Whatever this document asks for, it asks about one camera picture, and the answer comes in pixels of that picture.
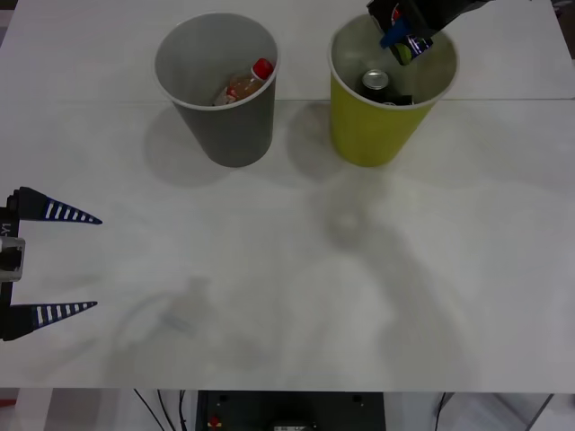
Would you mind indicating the black can with silver top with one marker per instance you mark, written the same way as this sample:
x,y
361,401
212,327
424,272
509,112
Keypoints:
x,y
374,87

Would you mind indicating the yellow-green plastic bin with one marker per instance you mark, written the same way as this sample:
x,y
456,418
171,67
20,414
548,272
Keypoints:
x,y
373,134

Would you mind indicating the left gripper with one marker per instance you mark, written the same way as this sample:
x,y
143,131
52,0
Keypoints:
x,y
9,226

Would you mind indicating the red button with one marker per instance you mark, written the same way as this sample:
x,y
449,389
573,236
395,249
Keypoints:
x,y
215,422

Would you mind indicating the black robot torso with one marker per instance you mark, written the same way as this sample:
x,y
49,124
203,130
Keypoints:
x,y
287,410

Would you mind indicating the grey plastic bin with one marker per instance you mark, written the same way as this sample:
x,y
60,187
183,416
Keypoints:
x,y
233,134

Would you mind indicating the red-capped plastic bottle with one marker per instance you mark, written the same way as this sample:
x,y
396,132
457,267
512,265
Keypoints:
x,y
245,85

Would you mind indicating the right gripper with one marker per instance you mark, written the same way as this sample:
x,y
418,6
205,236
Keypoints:
x,y
449,9

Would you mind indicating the dark can with blue-red label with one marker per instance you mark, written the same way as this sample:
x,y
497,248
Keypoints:
x,y
420,47

